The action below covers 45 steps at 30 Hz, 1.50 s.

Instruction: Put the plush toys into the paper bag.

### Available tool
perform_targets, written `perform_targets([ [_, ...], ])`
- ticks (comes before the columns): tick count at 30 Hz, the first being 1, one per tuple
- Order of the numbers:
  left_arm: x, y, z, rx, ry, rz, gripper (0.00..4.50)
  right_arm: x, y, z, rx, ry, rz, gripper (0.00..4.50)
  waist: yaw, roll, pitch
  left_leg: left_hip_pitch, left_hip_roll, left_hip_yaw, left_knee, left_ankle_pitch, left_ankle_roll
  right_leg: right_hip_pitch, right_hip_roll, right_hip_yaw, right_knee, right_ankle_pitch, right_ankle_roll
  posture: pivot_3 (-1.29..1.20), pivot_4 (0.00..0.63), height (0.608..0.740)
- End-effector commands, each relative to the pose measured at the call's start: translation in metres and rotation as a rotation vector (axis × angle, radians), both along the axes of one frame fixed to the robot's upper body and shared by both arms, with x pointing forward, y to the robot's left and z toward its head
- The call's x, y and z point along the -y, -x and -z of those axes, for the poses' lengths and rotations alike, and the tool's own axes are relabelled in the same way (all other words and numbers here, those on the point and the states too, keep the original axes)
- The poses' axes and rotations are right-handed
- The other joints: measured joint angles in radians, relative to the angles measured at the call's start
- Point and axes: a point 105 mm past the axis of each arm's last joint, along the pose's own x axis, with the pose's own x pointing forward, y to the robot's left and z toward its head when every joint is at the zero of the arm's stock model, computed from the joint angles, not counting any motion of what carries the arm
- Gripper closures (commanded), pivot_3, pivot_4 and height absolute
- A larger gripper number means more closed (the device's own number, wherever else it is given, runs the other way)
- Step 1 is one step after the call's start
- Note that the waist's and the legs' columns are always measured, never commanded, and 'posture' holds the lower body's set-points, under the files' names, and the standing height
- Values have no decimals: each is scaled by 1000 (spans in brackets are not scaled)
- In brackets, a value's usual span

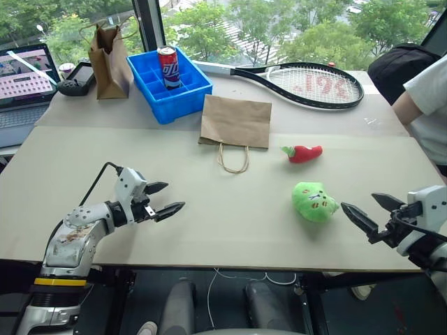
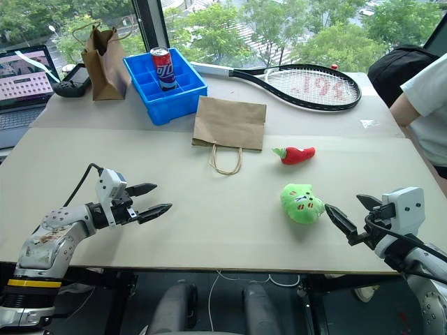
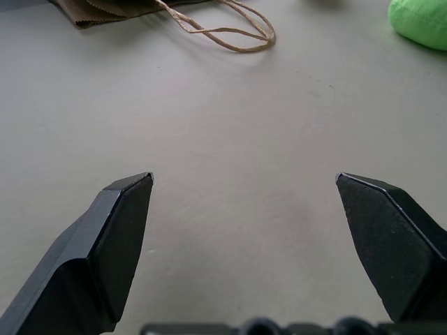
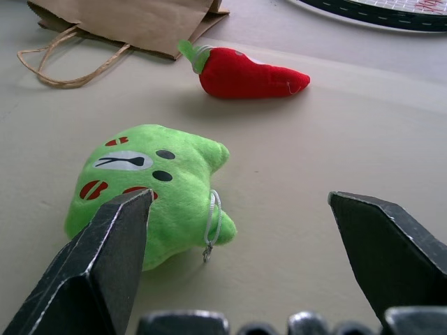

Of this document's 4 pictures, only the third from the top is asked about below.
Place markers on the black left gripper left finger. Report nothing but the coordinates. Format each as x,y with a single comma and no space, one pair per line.
87,258

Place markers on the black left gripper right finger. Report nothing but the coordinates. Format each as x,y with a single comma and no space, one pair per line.
394,244

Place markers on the brown paper bag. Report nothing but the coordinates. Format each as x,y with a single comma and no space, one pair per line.
181,21

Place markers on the green soft object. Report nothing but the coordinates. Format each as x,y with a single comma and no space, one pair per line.
420,22

